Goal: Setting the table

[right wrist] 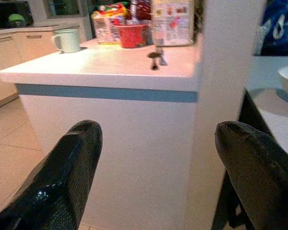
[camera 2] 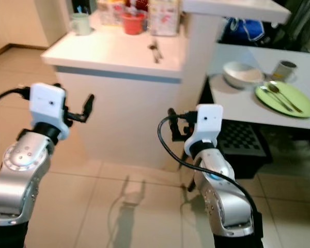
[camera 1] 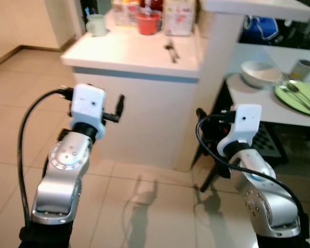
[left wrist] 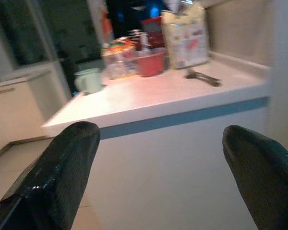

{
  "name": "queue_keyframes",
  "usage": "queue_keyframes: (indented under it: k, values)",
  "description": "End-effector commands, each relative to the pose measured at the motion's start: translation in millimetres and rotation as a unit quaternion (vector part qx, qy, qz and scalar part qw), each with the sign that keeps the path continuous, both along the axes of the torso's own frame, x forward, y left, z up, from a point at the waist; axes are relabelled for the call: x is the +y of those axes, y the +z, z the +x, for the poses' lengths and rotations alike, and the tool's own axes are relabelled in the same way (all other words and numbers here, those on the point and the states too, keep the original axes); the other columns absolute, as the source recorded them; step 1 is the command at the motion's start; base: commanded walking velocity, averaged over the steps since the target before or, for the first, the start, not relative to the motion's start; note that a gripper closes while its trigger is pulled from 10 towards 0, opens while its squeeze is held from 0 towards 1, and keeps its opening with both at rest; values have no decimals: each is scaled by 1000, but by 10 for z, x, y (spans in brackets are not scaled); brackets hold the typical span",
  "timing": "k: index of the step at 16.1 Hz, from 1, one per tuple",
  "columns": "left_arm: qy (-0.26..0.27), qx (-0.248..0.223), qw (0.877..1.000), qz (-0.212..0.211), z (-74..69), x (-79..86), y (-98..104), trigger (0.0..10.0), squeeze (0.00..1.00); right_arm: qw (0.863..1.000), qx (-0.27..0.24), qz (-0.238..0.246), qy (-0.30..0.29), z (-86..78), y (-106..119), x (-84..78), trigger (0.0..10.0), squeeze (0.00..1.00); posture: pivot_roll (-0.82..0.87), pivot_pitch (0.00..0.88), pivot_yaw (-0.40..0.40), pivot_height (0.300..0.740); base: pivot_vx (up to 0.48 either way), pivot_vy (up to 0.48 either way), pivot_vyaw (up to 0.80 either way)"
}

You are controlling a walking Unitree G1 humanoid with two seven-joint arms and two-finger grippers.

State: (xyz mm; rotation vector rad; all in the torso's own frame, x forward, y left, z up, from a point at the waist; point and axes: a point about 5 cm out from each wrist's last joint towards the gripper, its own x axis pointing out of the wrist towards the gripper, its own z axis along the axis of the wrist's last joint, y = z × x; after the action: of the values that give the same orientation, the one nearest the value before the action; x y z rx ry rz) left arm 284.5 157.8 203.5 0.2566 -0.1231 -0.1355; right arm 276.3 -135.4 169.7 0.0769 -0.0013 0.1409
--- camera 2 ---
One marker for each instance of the grey mug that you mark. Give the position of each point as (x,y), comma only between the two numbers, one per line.
(284,72)

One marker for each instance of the metal fork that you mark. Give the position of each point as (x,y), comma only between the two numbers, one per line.
(279,102)

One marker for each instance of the pale green mug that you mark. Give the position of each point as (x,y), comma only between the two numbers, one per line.
(80,25)

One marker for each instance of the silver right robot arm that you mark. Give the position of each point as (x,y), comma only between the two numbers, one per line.
(225,199)

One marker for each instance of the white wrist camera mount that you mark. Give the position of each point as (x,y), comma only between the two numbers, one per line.
(47,106)
(209,124)

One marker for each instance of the white ceramic bowl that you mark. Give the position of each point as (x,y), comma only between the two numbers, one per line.
(243,76)

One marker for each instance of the blue bag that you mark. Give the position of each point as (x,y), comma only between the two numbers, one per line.
(245,30)

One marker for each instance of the black table leg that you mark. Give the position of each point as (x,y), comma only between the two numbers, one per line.
(191,178)

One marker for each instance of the black plastic crate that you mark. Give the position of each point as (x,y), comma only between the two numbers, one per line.
(245,147)

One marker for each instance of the white kitchen counter cabinet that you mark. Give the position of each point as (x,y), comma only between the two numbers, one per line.
(124,103)

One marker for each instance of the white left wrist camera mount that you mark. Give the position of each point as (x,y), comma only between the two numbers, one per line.
(47,106)

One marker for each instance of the yellow red food package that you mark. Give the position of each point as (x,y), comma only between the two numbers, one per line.
(109,13)

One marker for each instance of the white patterned food package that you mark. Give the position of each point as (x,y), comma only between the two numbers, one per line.
(164,18)

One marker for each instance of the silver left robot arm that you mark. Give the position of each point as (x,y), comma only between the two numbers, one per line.
(20,175)

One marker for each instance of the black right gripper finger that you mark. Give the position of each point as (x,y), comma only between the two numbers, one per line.
(172,116)

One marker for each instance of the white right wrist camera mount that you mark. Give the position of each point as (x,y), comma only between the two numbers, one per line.
(209,124)

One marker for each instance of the red plastic bowl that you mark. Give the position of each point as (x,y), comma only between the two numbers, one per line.
(133,24)

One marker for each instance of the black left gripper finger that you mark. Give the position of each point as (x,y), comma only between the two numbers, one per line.
(89,106)

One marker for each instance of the green plate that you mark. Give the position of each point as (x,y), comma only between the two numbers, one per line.
(307,106)

